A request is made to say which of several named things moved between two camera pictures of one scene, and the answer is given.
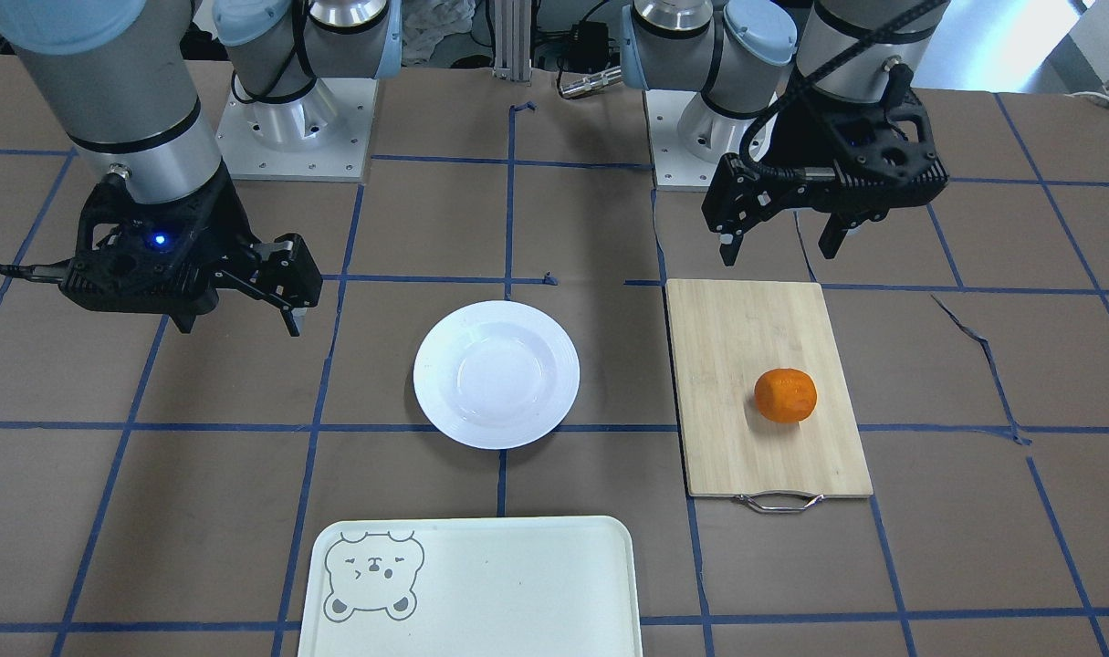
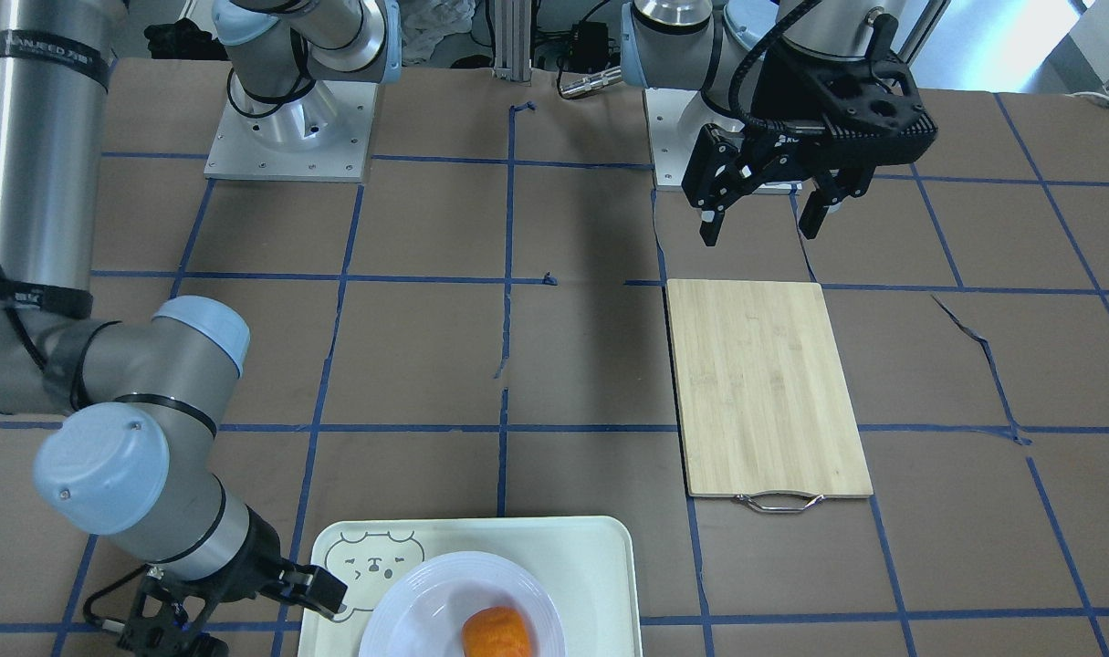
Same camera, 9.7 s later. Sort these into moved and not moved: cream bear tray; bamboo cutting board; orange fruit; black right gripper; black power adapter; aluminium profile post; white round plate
Moved: white round plate; black right gripper; orange fruit
Not moved: bamboo cutting board; black power adapter; aluminium profile post; cream bear tray
